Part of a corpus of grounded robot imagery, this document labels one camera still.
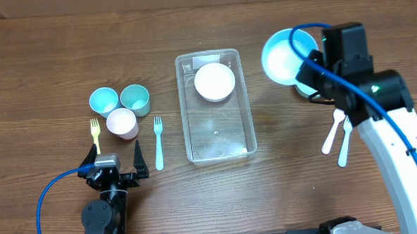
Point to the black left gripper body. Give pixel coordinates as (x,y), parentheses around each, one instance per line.
(126,178)

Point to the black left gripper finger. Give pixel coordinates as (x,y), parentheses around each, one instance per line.
(139,162)
(89,160)

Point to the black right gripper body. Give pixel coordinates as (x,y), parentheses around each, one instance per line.
(315,77)

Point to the pink plastic cup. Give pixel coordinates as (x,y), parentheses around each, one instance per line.
(123,123)

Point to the blue plastic cup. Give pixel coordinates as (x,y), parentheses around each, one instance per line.
(104,100)

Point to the green plastic cup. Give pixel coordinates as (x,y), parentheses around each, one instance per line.
(137,99)

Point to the teal plastic bowl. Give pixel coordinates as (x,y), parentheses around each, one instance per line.
(304,90)

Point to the blue plastic bowl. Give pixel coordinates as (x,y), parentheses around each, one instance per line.
(279,62)

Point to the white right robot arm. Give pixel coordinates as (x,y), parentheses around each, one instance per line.
(393,143)

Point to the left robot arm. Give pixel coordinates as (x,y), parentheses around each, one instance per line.
(108,213)

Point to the clear plastic container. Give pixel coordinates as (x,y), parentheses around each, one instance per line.
(216,130)

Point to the yellow plastic fork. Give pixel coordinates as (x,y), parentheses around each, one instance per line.
(95,131)

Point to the light blue plastic fork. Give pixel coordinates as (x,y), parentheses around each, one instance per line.
(158,130)
(343,155)

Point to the pink plastic spoon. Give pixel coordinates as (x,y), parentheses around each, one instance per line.
(337,116)

